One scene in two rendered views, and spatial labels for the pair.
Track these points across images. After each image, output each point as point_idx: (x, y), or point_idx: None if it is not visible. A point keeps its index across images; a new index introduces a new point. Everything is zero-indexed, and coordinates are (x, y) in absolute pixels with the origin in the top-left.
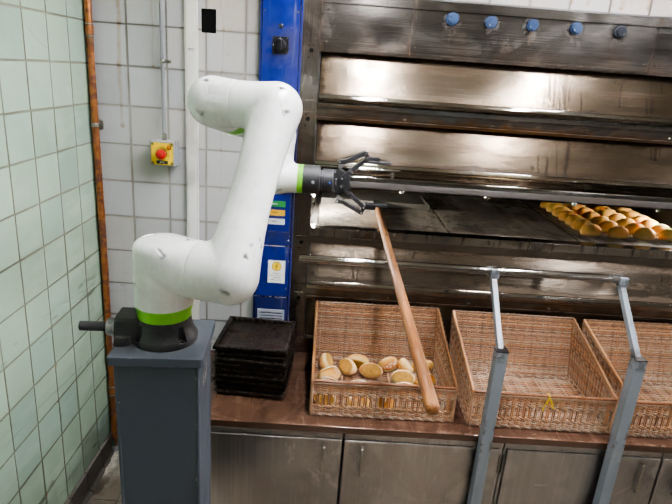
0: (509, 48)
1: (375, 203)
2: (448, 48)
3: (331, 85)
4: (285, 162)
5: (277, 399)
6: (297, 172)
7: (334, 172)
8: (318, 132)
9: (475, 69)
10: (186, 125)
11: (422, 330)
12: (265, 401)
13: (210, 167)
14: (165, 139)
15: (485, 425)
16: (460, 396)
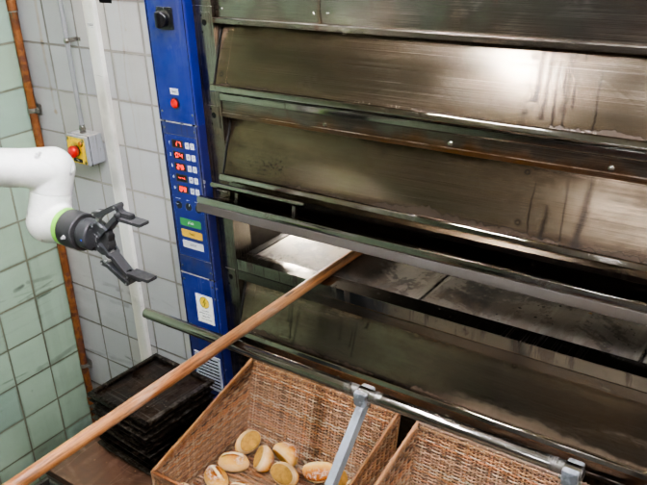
0: (464, 12)
1: (142, 273)
2: (372, 13)
3: (229, 71)
4: (42, 207)
5: (150, 476)
6: (51, 221)
7: (91, 226)
8: (231, 133)
9: (419, 46)
10: (101, 116)
11: (375, 437)
12: (136, 474)
13: (132, 167)
14: (82, 132)
15: None
16: None
